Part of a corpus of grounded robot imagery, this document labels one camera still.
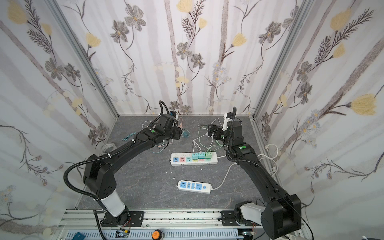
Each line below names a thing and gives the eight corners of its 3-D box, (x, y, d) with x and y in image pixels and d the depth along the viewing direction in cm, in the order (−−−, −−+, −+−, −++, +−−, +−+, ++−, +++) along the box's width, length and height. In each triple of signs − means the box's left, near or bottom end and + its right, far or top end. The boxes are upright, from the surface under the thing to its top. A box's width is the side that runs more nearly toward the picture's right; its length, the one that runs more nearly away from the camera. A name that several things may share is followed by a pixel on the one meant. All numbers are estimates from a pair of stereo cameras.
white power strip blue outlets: (177, 189, 86) (176, 188, 83) (178, 181, 89) (178, 179, 86) (210, 194, 84) (211, 192, 82) (211, 185, 87) (211, 183, 85)
